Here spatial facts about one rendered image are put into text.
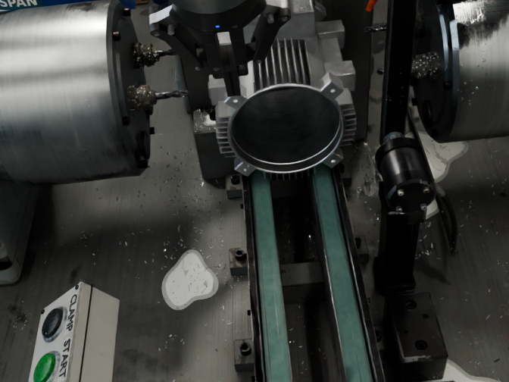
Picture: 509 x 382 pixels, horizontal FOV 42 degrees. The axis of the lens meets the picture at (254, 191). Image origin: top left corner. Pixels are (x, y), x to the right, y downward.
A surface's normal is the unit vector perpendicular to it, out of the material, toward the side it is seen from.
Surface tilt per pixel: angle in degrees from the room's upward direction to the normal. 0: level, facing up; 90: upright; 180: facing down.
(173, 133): 0
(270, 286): 0
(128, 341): 0
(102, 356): 52
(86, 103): 58
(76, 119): 70
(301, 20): 90
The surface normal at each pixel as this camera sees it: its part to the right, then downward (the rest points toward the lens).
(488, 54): 0.00, 0.25
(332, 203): -0.09, -0.68
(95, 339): 0.73, -0.50
